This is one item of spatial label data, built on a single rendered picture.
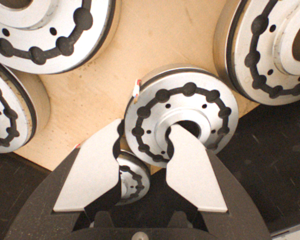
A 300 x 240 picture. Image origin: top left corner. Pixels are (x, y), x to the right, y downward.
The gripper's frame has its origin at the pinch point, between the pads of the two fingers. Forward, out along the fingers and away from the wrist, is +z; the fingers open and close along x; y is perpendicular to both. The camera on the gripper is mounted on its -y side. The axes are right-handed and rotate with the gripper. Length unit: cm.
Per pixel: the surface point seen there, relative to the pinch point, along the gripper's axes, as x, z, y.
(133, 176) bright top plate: -1.3, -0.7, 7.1
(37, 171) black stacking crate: -14.6, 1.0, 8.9
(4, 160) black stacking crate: -17.4, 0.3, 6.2
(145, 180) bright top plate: 0.1, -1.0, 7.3
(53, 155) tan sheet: -12.0, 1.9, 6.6
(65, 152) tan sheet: -10.1, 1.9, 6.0
